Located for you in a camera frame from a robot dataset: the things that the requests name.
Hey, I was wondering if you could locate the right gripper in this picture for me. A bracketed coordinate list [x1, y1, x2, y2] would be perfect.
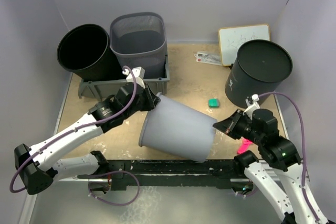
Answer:
[213, 108, 263, 144]

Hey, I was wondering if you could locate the light grey round bin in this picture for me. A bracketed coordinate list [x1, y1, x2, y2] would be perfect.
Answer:
[139, 93, 217, 163]

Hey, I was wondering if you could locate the grey mesh square bin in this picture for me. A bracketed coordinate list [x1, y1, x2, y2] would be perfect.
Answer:
[110, 12, 167, 79]

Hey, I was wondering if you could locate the dark blue round bin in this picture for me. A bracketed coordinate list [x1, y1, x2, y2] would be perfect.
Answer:
[224, 39, 293, 108]

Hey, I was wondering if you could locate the black ribbed round bin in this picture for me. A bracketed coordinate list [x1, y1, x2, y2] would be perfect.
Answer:
[57, 24, 125, 82]

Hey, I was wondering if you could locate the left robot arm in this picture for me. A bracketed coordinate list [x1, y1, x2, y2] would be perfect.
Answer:
[9, 82, 160, 195]

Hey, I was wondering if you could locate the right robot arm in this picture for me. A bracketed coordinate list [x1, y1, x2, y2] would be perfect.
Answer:
[213, 109, 331, 223]

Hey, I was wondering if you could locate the pink plastic clip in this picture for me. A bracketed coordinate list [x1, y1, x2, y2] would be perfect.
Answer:
[237, 138, 253, 154]

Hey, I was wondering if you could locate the green eraser block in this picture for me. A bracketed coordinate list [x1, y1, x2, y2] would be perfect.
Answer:
[208, 99, 220, 108]

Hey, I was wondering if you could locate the grey plastic tray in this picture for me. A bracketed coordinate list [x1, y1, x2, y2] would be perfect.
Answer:
[78, 55, 170, 102]

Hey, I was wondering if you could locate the white plastic ruler pack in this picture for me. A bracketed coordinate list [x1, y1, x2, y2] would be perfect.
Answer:
[194, 52, 222, 66]

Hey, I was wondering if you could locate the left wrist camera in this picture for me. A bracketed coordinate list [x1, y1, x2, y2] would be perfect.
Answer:
[122, 66, 145, 88]

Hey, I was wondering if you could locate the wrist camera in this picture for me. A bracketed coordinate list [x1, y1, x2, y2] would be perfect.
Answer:
[122, 66, 145, 88]
[244, 94, 260, 118]

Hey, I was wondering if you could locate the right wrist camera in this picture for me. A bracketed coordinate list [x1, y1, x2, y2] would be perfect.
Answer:
[244, 94, 260, 118]

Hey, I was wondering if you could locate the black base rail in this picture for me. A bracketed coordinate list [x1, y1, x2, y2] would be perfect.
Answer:
[96, 159, 248, 189]

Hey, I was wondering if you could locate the small whiteboard yellow frame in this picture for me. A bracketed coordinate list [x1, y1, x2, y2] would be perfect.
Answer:
[218, 24, 270, 66]

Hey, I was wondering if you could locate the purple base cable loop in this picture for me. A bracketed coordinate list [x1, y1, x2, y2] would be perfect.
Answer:
[88, 169, 141, 206]

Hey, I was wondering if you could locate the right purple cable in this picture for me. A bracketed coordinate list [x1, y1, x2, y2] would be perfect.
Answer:
[253, 91, 322, 222]

